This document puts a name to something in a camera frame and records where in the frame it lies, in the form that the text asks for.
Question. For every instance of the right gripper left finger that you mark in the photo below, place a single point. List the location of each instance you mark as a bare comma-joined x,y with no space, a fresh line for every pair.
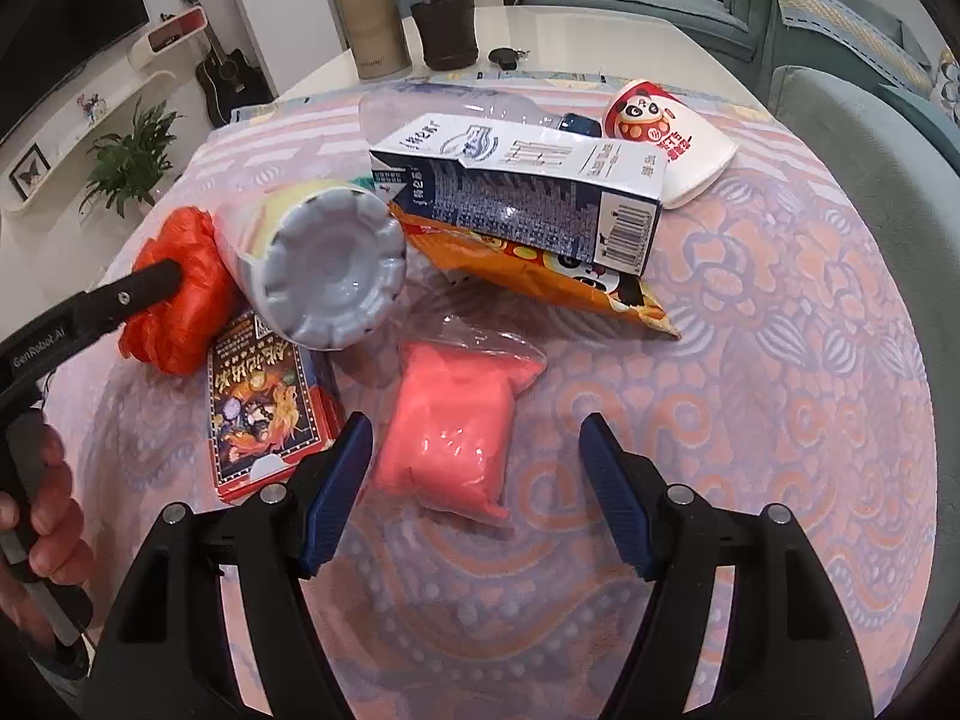
164,651

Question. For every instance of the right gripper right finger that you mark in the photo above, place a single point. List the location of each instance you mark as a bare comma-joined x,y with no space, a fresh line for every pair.
790,651

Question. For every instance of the colourful card box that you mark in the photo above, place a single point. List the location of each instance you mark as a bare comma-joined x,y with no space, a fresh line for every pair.
270,403

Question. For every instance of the clear plastic water bottle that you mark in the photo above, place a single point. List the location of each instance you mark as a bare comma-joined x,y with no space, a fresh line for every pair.
385,110

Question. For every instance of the person's left hand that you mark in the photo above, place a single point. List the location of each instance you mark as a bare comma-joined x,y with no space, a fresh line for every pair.
60,552

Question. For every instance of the red plastic bag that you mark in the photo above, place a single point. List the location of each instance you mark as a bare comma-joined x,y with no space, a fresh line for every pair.
174,335

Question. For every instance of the pink tissue pack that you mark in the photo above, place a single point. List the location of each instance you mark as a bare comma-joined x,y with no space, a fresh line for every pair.
448,439

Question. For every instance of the green potted plant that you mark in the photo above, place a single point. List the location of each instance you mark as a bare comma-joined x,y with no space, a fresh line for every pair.
127,168

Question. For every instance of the orange snack bag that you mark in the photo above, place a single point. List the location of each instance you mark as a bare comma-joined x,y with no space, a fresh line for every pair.
537,274

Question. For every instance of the blue white milk carton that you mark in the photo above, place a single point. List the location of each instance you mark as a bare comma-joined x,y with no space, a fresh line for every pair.
591,199

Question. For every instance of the panda paper cup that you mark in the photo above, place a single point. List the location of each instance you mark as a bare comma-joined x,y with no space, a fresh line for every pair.
697,152

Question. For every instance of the blue sofa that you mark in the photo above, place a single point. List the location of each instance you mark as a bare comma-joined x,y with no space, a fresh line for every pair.
847,78

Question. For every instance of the black guitar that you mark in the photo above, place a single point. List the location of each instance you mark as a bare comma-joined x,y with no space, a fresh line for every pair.
228,81

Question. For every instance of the floral sofa cushion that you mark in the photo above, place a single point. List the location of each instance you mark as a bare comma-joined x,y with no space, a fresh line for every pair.
946,91

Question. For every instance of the black television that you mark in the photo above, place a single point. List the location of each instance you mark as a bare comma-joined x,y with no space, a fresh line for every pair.
57,38

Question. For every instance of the white coffee table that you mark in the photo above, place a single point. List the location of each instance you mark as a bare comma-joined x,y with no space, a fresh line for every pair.
575,44

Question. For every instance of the black car key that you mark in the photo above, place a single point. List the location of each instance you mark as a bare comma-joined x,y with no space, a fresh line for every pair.
506,58

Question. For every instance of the dark brown cup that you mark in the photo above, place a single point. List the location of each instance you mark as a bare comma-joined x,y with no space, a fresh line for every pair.
447,33

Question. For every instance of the tall brown thermos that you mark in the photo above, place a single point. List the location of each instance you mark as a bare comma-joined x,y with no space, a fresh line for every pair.
376,37

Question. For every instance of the white wall shelf unit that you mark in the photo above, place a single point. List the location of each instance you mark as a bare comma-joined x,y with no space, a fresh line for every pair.
100,98

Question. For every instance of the butterfly photo frame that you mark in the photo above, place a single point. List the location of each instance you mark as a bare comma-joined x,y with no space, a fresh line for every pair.
29,172

